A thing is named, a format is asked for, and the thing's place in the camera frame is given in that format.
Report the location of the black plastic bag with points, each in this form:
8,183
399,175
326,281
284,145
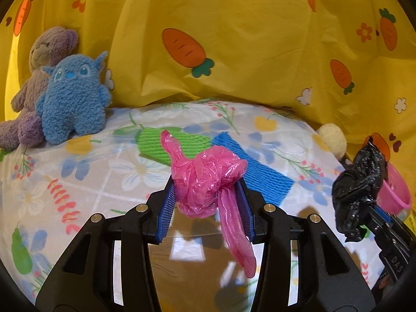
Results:
357,188

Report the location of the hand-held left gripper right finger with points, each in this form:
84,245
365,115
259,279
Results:
243,203

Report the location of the pink plastic bag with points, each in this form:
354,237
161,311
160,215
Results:
204,182

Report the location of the green foam net sleeve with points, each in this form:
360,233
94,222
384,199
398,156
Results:
152,143

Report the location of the pale yellow fuzzy ball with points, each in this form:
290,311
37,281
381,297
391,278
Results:
331,138

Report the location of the purple teddy bear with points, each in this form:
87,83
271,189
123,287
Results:
26,97

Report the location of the blue plush monster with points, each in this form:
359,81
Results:
71,107

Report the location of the blue foam net sleeve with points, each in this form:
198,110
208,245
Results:
260,172

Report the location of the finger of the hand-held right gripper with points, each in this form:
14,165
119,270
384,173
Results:
393,256
383,216

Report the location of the pink plastic basket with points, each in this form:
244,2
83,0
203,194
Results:
395,191

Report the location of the floral plastic tablecloth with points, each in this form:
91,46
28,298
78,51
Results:
97,175

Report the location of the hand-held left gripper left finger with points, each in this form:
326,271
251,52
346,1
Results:
167,208

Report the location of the yellow carrot print cloth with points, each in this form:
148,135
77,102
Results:
260,55

